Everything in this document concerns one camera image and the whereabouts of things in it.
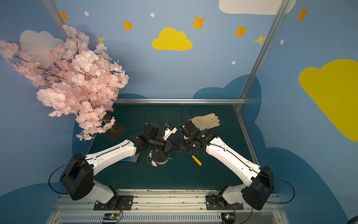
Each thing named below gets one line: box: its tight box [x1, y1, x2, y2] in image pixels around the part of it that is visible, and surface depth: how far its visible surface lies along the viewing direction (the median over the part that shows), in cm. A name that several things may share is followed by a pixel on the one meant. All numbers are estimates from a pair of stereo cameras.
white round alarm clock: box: [146, 148, 173, 168], surface depth 89 cm
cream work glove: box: [188, 112, 221, 132], surface depth 114 cm
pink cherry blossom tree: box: [0, 24, 130, 140], surface depth 64 cm
